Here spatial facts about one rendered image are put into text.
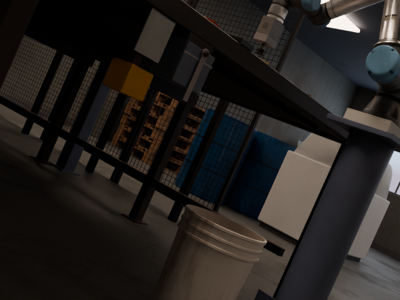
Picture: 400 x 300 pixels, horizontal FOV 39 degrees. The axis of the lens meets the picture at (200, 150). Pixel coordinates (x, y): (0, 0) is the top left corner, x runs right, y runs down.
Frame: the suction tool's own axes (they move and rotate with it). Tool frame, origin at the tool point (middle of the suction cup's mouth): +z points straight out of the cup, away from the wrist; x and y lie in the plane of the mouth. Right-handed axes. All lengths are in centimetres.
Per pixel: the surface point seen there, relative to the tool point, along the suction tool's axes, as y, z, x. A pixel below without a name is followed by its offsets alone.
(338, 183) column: 0, 36, 54
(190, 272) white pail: 41, 82, 38
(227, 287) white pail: 32, 81, 48
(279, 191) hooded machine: -342, 59, -143
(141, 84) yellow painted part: 85, 35, 29
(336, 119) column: 4.0, 15.4, 45.3
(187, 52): 74, 21, 29
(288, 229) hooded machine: -341, 90, -115
